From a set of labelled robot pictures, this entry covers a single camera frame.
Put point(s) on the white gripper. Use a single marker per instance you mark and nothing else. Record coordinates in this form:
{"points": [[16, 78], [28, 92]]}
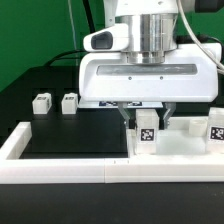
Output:
{"points": [[106, 74]]}

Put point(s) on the white square tabletop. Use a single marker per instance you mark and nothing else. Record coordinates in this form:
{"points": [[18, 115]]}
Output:
{"points": [[185, 136]]}

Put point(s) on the white U-shaped obstacle fence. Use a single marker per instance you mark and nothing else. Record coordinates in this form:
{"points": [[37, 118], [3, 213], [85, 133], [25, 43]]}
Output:
{"points": [[15, 170]]}

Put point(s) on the white marker tag plate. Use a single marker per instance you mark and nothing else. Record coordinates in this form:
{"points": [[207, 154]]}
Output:
{"points": [[113, 104]]}

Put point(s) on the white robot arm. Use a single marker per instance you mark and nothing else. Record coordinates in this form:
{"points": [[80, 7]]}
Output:
{"points": [[136, 56]]}

